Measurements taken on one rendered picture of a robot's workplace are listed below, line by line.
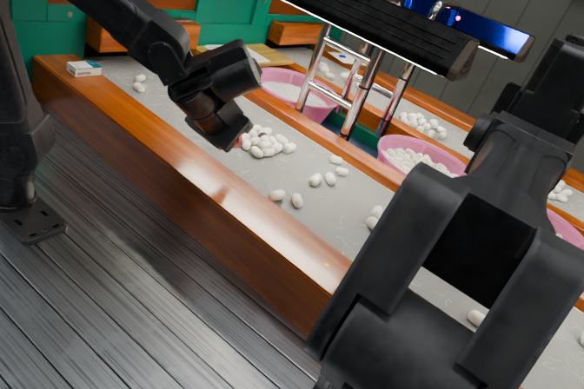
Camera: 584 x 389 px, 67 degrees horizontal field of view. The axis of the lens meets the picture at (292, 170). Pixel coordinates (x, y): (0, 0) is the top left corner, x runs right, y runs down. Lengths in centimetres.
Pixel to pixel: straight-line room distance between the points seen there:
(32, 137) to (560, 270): 65
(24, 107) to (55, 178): 22
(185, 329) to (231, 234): 16
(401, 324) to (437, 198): 7
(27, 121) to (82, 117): 30
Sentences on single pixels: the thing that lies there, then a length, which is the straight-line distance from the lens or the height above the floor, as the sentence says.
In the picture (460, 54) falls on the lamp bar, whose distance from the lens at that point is 81.
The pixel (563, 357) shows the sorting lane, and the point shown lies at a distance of 88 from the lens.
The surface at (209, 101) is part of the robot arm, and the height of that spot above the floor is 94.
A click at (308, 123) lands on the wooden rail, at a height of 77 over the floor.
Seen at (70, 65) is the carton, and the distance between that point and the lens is 108.
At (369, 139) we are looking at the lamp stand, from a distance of 136.
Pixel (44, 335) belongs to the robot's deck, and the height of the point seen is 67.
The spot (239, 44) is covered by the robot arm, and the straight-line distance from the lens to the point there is 63.
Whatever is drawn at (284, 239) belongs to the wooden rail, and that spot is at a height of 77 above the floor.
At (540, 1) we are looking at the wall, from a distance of 301.
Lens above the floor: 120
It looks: 29 degrees down
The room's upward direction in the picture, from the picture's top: 20 degrees clockwise
